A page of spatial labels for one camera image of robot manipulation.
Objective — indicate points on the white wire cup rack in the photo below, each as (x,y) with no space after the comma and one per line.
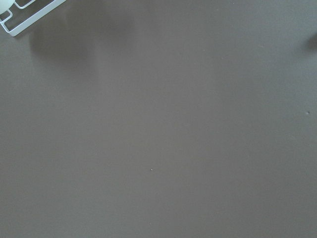
(23,13)

